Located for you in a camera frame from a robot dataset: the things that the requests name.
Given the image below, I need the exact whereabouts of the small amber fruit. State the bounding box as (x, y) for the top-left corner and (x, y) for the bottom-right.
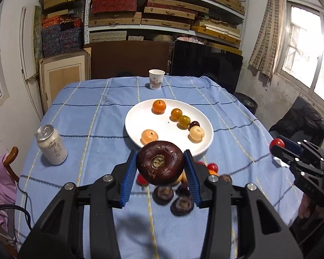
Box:
(170, 108), (183, 122)

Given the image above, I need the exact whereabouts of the dark purple fruit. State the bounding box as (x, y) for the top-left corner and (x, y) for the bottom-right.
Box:
(136, 141), (184, 186)

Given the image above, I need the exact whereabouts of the small olive yellow fruit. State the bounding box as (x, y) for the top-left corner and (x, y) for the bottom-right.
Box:
(177, 115), (191, 129)

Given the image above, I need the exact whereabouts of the metal storage shelf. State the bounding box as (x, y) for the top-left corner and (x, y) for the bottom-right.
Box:
(84, 0), (248, 49)

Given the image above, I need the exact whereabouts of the black chair with jacket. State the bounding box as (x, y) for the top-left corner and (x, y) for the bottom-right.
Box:
(269, 96), (324, 146)

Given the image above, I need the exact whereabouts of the small orange tangerine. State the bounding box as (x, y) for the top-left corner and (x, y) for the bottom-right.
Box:
(151, 100), (166, 114)

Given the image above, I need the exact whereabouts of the white beverage can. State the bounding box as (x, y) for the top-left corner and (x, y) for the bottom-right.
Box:
(35, 125), (68, 166)

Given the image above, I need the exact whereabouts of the pale orange round fruit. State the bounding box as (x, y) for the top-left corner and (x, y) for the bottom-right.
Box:
(141, 129), (159, 145)

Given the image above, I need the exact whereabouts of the black flat panel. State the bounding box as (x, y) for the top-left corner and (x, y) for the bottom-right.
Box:
(170, 40), (243, 94)

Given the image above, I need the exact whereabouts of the framed beige panel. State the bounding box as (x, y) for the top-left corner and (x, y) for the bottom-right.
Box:
(39, 48), (91, 112)

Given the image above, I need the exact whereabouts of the white round plate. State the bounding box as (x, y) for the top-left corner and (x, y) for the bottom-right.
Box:
(124, 98), (214, 156)

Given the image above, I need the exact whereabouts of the wooden chair pink cloth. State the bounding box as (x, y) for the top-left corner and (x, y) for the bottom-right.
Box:
(0, 146), (20, 227)

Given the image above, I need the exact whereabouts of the brown wooden board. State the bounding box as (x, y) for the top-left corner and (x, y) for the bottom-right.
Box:
(85, 40), (170, 80)

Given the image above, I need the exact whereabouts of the cream round fruit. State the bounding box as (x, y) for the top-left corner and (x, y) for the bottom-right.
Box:
(189, 126), (205, 143)

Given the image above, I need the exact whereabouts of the blue checked tablecloth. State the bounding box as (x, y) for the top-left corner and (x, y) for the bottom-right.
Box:
(17, 77), (303, 258)

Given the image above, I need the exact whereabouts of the beige checked curtain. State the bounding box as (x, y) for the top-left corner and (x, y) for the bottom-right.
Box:
(249, 0), (285, 80)

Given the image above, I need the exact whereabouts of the white paper cup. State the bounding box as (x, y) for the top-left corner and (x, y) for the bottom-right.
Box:
(149, 69), (165, 90)

